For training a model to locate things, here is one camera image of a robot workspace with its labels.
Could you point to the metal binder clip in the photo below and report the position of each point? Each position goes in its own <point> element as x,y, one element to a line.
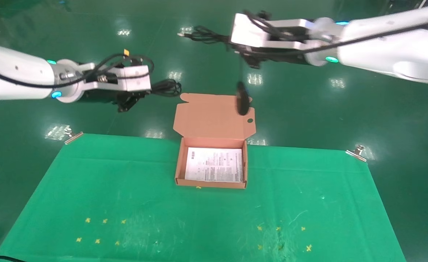
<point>73,137</point>
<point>356,154</point>

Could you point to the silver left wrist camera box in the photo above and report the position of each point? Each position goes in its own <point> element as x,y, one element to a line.
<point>135,78</point>

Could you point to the orange cardboard box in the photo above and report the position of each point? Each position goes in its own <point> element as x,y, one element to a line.
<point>210,116</point>

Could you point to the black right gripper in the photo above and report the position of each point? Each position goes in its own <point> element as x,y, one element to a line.
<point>279,55</point>

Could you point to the green table cloth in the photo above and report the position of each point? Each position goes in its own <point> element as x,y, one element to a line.
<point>199,218</point>

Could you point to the white printed instruction sheet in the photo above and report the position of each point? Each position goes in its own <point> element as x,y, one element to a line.
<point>214,163</point>

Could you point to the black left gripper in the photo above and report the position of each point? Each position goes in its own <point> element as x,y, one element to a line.
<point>101,97</point>

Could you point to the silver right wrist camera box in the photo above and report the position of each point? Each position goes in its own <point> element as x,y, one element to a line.
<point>246,32</point>

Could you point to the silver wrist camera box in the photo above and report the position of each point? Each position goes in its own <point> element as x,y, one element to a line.
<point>246,32</point>
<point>135,78</point>

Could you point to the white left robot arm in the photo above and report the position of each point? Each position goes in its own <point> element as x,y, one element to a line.
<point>13,72</point>

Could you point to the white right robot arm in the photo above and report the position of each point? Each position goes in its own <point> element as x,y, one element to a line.
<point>399,47</point>

